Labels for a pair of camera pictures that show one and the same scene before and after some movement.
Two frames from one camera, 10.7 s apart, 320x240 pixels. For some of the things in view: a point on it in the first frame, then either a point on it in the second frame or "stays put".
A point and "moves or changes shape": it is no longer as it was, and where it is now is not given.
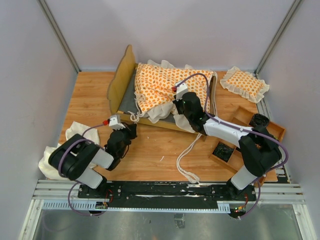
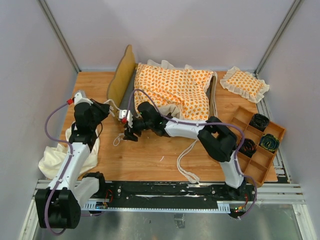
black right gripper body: [179, 105] to [143, 125]
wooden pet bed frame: [122, 100] stays put
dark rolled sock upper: [258, 119] stays put
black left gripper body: [129, 134] to [99, 113]
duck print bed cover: [154, 89] moves or changes shape
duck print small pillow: [245, 84] stays put
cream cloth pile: [86, 132] stays put
